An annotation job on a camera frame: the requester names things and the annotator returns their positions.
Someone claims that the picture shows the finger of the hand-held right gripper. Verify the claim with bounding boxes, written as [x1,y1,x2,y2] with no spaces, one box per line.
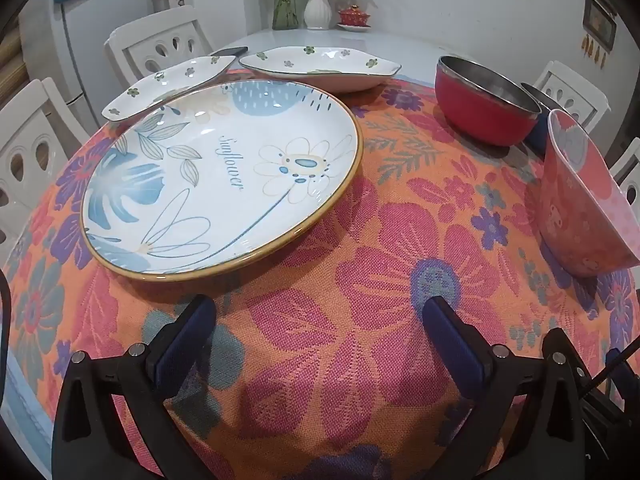
[605,347,640,413]

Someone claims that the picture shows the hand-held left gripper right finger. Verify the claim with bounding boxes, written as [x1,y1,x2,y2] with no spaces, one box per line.
[422,296,588,480]

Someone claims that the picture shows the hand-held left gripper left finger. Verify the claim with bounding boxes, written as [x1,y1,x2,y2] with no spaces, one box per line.
[51,294,218,480]

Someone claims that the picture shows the round blue floral plate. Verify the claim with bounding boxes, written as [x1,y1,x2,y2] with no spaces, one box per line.
[80,79,363,283]

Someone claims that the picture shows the pink flamingo bowl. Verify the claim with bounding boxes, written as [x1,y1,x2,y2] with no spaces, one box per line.
[537,108,640,278]

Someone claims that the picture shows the red steel bowl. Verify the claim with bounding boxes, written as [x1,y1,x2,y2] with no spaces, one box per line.
[434,55,543,148]

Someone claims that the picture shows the blue steel bowl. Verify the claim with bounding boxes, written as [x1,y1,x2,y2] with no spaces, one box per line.
[520,82,568,156]

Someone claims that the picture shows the white green-flower plate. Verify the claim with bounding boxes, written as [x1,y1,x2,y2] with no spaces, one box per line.
[101,55,236,122]
[239,46,403,93]

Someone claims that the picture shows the orange floral tablecloth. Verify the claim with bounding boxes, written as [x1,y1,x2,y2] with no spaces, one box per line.
[0,75,640,480]

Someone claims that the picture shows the white dining chair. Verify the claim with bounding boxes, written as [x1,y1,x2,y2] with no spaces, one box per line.
[612,137,640,196]
[532,60,612,138]
[0,77,91,261]
[104,5,208,86]

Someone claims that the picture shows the white refrigerator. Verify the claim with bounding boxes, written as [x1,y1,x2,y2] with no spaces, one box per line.
[20,0,166,133]

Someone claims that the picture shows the red lidded teacup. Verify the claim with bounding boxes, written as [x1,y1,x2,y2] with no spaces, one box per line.
[336,5,372,33]

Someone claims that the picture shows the hanging double framed picture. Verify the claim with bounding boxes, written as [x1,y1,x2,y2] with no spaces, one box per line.
[580,0,618,68]

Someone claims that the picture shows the black cable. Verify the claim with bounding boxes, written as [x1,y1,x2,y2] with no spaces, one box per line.
[590,335,640,396]
[0,267,13,356]

